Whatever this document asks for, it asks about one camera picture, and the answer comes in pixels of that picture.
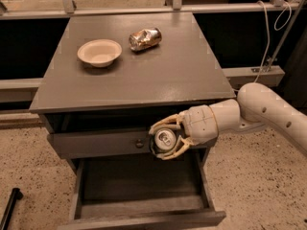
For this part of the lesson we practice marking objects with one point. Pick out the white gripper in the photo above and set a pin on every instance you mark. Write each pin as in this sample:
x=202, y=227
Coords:
x=201, y=124

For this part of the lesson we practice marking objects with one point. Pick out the green soda can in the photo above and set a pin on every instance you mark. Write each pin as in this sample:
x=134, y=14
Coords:
x=162, y=142

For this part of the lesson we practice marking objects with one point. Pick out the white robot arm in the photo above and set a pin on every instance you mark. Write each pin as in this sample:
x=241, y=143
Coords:
x=255, y=107

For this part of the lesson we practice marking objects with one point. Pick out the round drawer knob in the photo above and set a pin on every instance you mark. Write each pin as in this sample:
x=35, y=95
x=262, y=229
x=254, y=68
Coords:
x=139, y=144

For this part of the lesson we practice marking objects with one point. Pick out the closed grey top drawer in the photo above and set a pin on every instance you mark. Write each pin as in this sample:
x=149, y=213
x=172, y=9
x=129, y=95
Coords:
x=73, y=145

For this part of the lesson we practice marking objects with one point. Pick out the open grey middle drawer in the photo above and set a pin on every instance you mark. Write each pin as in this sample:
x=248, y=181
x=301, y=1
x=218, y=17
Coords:
x=140, y=192

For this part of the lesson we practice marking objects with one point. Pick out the grey wooden drawer cabinet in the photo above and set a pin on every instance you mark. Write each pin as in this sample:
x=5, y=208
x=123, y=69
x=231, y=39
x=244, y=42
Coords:
x=98, y=121

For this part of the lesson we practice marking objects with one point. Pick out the white paper bowl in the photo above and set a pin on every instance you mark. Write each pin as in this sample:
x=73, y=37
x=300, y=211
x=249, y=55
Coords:
x=99, y=53

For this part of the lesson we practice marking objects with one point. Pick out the black bar on floor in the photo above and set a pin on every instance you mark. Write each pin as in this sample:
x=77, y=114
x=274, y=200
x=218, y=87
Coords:
x=5, y=221

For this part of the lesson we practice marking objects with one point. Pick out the metal railing frame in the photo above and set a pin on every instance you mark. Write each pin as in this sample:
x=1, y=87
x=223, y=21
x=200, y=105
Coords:
x=39, y=61

